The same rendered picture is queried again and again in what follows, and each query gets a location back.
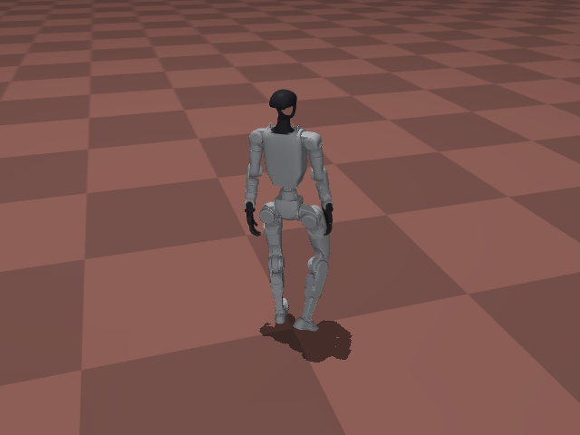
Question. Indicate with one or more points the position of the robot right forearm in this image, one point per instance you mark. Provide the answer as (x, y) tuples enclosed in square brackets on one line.
[(324, 191)]

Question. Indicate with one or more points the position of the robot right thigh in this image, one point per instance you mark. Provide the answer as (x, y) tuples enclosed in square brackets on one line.
[(313, 218)]

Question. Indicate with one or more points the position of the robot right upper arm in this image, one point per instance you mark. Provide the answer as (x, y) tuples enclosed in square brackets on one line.
[(312, 141)]

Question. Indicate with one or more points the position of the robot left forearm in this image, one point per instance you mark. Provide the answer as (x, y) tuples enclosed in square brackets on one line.
[(251, 188)]

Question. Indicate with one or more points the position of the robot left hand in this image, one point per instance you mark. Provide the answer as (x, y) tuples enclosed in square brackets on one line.
[(250, 218)]

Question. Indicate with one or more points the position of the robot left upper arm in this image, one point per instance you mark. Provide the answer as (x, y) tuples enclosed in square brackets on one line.
[(255, 152)]

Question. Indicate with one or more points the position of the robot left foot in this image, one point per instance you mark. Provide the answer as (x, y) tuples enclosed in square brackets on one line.
[(280, 318)]

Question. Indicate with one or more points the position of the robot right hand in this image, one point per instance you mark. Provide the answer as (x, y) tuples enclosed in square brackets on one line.
[(328, 217)]

